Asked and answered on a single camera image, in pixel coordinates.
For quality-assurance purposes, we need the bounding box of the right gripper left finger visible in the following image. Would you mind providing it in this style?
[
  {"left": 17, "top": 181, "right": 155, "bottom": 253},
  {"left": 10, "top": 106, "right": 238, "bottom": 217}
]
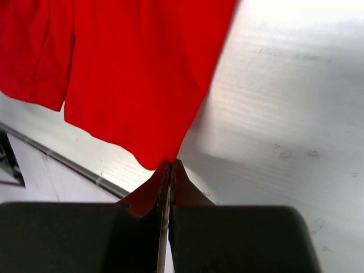
[{"left": 1, "top": 162, "right": 171, "bottom": 272}]

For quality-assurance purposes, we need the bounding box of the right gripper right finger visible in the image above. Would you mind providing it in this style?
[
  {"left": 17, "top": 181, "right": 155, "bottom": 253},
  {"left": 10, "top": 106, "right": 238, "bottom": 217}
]
[{"left": 169, "top": 160, "right": 321, "bottom": 272}]

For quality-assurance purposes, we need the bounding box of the red t shirt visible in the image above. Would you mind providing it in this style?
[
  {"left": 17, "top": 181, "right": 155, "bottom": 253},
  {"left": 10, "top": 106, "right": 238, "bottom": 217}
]
[{"left": 1, "top": 1, "right": 237, "bottom": 170}]

